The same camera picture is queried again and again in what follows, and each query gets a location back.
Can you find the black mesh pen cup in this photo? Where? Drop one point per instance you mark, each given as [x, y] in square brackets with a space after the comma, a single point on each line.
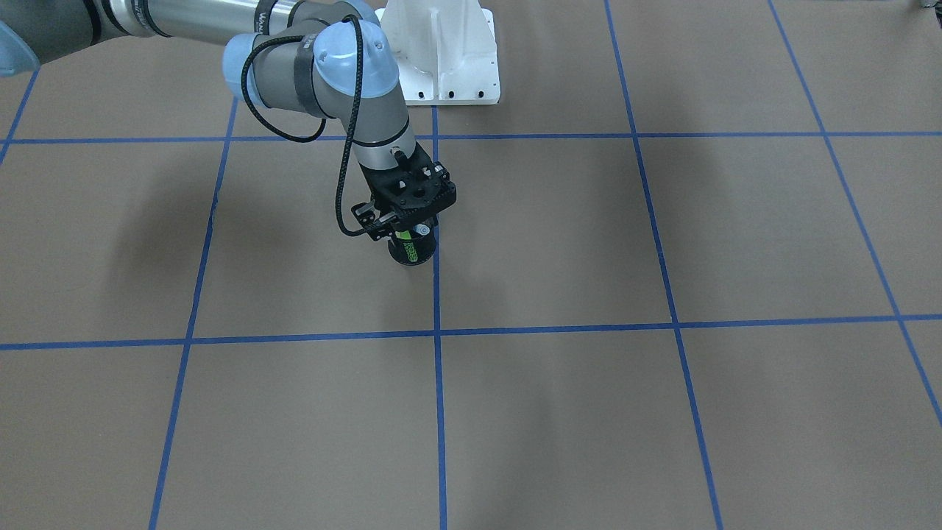
[422, 228]

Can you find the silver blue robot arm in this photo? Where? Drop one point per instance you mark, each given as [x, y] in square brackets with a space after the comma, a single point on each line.
[327, 60]

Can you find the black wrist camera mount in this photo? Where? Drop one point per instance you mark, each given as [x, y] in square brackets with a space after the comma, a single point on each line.
[373, 222]

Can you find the white column base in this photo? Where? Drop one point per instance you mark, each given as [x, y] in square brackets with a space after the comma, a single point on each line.
[446, 51]

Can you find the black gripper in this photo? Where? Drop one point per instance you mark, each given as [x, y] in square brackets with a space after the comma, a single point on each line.
[368, 217]

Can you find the green highlighter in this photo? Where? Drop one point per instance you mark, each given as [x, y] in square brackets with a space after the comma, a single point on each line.
[413, 248]

